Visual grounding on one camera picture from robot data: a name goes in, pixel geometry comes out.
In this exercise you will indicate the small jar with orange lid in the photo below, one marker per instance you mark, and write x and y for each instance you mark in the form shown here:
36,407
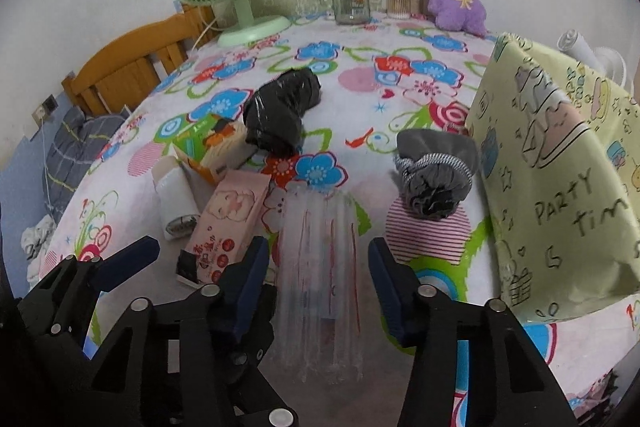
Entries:
399,9

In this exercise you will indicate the yellow patterned storage box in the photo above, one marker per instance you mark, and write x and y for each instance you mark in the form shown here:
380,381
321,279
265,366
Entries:
559,160

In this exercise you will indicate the grey plaid pillow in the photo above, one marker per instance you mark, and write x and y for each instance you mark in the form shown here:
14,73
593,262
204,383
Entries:
76,145

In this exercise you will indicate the clear plastic sleeve pack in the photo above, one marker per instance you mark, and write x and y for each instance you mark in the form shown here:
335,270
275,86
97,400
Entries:
317,322

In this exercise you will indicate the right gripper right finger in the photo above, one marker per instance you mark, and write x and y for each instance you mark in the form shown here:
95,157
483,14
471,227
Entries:
509,384

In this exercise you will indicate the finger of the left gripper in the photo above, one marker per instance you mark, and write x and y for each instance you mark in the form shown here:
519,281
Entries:
95,271

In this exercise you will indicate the crumpled white cloth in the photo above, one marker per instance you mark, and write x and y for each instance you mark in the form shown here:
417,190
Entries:
35,243

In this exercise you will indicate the white tube bottle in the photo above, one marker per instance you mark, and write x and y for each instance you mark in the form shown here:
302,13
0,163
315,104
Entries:
178,210

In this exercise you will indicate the white standing fan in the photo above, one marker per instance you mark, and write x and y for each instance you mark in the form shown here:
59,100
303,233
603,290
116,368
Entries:
607,61

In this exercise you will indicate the wall power socket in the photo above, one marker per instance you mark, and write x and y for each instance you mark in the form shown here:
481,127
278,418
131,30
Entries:
45,110

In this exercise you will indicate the pink wet wipes pack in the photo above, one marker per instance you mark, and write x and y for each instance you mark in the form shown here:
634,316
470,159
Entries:
224,229

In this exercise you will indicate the green orange tissue pack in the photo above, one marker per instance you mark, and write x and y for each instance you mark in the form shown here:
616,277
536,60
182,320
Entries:
214,145

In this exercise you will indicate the grey drawstring pouch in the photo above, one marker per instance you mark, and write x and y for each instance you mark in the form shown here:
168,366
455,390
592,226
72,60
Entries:
436,171

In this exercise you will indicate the black plastic bag bundle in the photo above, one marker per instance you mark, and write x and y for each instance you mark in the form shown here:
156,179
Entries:
273,115

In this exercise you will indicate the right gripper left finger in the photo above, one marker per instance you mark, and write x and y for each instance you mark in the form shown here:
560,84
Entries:
194,362

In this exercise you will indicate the floral tablecloth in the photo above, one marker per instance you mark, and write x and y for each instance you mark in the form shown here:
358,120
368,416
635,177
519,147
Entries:
376,81

